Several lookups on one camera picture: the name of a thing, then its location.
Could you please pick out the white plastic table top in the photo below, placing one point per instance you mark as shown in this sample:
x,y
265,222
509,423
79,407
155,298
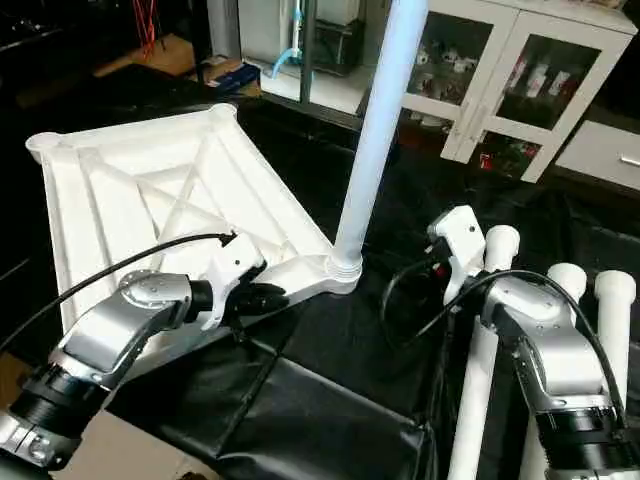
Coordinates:
x,y
150,200

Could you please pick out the white plastic table leg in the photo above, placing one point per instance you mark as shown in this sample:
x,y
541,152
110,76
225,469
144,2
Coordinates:
x,y
480,380
375,140
614,330
545,440

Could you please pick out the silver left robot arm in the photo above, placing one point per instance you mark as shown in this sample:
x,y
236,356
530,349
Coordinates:
x,y
110,340

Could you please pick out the black work mat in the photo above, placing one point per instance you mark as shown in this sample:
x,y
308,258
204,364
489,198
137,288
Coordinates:
x,y
330,400

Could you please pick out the white glass door cabinet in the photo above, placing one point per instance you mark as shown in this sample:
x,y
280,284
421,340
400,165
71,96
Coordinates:
x,y
520,85

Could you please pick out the white drawer unit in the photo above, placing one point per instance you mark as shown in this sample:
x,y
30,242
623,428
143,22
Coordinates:
x,y
605,155

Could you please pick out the brown cardboard box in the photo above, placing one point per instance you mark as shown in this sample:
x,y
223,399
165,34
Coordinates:
x,y
232,76

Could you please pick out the light blue mop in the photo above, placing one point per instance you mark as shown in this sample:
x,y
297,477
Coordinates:
x,y
290,50

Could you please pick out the grey metal pole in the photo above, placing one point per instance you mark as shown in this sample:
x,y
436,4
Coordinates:
x,y
310,50

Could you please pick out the white appliance cabinet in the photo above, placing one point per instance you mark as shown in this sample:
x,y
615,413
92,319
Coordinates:
x,y
272,28

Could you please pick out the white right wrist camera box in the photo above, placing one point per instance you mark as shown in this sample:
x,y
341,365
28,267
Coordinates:
x,y
460,245

